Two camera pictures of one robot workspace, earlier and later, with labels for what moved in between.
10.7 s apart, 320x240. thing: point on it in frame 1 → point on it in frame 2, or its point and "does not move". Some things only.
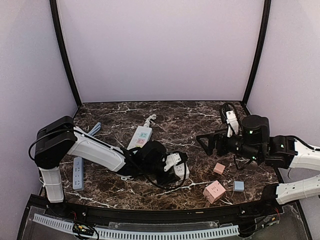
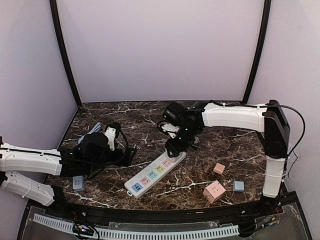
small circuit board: x=83 y=229 does not move
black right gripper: x=220 y=143 → x=173 y=146
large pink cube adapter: x=214 y=191 does not move
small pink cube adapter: x=219 y=168 does not move
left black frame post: x=74 y=86 does not move
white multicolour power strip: x=140 y=136 → x=135 y=187
